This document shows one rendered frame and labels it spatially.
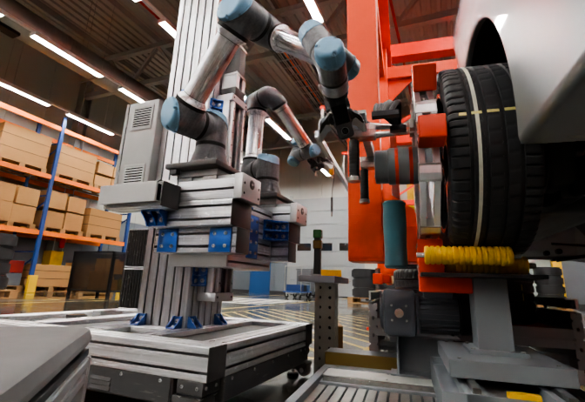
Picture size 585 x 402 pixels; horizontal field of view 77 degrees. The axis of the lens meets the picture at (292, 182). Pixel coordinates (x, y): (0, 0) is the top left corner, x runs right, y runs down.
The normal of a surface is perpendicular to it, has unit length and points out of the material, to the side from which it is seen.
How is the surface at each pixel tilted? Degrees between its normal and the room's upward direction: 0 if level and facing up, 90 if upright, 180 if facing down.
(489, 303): 90
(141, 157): 90
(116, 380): 90
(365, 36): 90
